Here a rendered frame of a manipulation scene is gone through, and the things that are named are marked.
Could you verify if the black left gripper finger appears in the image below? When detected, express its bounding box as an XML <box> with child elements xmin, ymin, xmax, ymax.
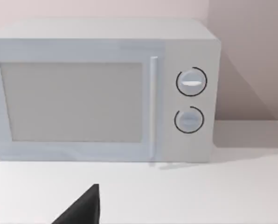
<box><xmin>51</xmin><ymin>183</ymin><xmax>100</xmax><ymax>224</ymax></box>

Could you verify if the pale microwave door handle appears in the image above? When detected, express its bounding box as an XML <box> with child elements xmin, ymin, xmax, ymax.
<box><xmin>149</xmin><ymin>56</ymin><xmax>159</xmax><ymax>162</ymax></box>

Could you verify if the pale microwave oven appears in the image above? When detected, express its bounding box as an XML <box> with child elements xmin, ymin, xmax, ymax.
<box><xmin>0</xmin><ymin>19</ymin><xmax>222</xmax><ymax>164</ymax></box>

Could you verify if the large pale microwave knob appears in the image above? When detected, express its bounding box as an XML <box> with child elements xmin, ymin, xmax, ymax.
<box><xmin>175</xmin><ymin>66</ymin><xmax>208</xmax><ymax>97</ymax></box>

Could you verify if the small pale microwave knob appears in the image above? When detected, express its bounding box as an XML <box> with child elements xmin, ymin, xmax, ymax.
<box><xmin>174</xmin><ymin>106</ymin><xmax>205</xmax><ymax>134</ymax></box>

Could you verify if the pale microwave door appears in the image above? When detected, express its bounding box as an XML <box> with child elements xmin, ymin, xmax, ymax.
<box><xmin>0</xmin><ymin>38</ymin><xmax>166</xmax><ymax>162</ymax></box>

